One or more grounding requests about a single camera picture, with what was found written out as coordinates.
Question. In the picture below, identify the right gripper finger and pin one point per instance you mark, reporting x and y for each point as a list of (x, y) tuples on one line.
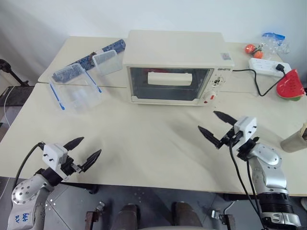
[(209, 135), (225, 117)]

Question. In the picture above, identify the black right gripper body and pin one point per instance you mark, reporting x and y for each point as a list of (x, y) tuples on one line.
[(230, 137)]

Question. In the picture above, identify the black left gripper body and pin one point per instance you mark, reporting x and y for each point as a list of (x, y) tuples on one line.
[(69, 167)]

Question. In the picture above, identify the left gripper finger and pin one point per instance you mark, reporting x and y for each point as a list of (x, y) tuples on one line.
[(92, 159), (74, 143)]

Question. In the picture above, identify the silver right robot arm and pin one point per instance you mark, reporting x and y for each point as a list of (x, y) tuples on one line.
[(268, 163)]

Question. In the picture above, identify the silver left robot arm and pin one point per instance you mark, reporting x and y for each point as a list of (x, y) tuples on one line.
[(28, 191)]

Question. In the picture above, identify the black knob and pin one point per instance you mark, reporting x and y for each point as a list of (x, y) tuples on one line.
[(218, 82)]

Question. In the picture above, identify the cream toaster oven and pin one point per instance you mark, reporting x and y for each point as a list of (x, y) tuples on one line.
[(172, 50)]

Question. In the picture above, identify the black table caster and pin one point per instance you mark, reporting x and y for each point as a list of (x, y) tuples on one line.
[(93, 189)]

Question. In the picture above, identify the clear container with blue clips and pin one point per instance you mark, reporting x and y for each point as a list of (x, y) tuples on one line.
[(79, 95)]

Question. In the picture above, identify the white power strip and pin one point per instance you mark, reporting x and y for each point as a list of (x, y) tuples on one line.
[(262, 65)]

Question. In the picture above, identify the beige cylinder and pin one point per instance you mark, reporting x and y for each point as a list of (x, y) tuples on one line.
[(293, 141)]

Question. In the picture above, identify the dark rounded shape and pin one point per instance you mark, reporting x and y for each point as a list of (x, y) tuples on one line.
[(128, 216)]

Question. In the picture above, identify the orange toy fruit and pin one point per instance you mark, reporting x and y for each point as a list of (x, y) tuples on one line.
[(258, 55), (249, 48)]

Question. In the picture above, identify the red watermelon slice toy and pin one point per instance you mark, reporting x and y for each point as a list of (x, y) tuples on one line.
[(289, 86)]

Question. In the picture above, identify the black power plug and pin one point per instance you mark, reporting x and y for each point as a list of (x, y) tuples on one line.
[(280, 67)]

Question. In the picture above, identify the small clear plastic container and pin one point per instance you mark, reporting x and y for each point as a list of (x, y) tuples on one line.
[(108, 62)]

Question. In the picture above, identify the clear plastic bag blue strip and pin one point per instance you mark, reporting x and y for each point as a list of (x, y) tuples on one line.
[(275, 43)]

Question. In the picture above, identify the black metal stand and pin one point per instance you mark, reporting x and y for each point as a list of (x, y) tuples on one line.
[(10, 70)]

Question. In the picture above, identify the blue patterned rolled mat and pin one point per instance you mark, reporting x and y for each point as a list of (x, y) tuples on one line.
[(112, 46)]

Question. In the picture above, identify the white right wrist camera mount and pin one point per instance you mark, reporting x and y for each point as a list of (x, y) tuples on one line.
[(245, 128)]

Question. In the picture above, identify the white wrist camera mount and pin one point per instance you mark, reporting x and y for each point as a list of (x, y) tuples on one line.
[(245, 128), (54, 155)]

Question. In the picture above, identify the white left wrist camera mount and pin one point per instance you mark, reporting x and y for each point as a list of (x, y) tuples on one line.
[(54, 155)]

